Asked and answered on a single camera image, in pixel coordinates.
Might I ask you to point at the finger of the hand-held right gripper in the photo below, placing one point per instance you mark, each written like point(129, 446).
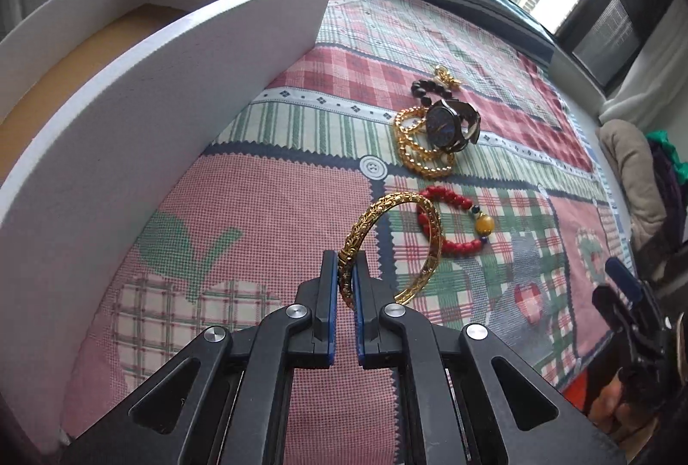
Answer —
point(623, 277)
point(613, 314)

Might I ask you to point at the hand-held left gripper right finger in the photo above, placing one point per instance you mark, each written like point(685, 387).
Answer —
point(361, 314)

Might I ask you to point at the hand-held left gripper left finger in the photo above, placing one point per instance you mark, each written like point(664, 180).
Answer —
point(332, 304)

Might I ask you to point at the gold carved bangle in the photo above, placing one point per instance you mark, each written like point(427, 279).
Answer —
point(376, 207)

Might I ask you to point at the white cardboard box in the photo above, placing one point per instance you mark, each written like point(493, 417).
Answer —
point(161, 83)

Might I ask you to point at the person's right hand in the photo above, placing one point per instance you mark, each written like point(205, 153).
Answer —
point(610, 406)

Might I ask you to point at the purple cloth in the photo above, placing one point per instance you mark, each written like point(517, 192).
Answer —
point(672, 196)

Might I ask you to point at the beige cloth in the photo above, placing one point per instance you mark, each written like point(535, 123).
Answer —
point(629, 164)

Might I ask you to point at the patchwork plaid quilt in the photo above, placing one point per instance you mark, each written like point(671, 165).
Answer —
point(258, 207)

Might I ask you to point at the green cloth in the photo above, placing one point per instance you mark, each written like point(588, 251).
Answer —
point(666, 142)

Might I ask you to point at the dark wristwatch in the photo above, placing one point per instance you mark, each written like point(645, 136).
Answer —
point(443, 126)

